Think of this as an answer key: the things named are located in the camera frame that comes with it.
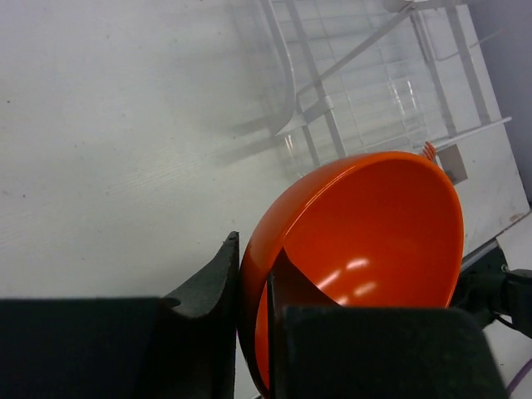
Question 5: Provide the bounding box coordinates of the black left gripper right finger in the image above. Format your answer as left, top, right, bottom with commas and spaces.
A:
267, 252, 507, 398

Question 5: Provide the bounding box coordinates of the orange plastic bowl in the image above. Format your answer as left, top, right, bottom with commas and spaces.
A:
238, 151, 464, 395

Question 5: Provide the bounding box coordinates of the orange plastic fork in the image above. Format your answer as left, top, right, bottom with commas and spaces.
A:
422, 141, 436, 162

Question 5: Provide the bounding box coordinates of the white wire dish rack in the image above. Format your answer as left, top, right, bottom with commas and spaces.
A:
226, 0, 513, 167

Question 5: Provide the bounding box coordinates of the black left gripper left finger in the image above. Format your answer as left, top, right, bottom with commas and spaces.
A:
1, 232, 239, 398

